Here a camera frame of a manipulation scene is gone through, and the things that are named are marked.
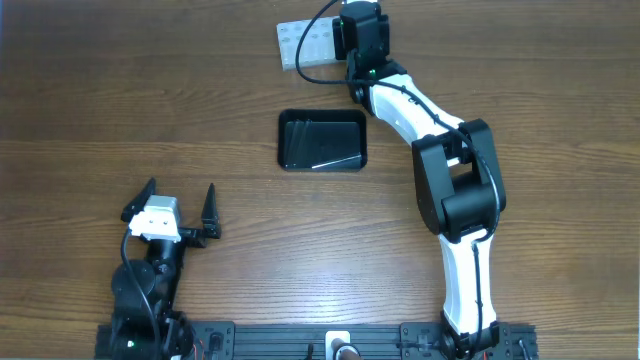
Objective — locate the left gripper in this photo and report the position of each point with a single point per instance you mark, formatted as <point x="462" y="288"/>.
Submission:
<point x="192" y="236"/>

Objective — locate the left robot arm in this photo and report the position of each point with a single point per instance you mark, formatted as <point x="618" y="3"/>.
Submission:
<point x="134" y="292"/>

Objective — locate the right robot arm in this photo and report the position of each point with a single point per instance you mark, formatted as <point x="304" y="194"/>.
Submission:
<point x="465" y="280"/>

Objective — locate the black tray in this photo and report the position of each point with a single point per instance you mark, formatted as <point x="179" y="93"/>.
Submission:
<point x="340" y="137"/>

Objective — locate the white test tube rack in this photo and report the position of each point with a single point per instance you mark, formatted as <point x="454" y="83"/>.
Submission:
<point x="309" y="46"/>

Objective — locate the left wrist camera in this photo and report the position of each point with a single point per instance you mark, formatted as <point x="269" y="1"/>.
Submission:
<point x="156" y="220"/>

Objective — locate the mounting rail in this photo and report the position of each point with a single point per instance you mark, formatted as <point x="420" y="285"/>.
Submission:
<point x="280" y="342"/>

